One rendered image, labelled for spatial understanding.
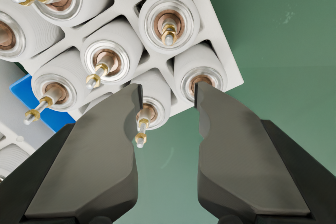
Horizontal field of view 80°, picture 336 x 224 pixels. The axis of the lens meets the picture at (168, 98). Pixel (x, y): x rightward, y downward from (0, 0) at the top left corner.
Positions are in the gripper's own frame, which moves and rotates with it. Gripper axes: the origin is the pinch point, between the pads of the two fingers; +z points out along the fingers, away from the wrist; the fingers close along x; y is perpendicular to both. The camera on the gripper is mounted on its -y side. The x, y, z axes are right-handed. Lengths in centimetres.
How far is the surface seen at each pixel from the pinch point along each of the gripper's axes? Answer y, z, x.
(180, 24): 0.4, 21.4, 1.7
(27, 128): 28, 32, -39
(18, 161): 34, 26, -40
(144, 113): 15.4, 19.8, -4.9
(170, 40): 0.4, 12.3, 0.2
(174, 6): -2.2, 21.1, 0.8
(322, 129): 42, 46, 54
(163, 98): 13.5, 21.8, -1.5
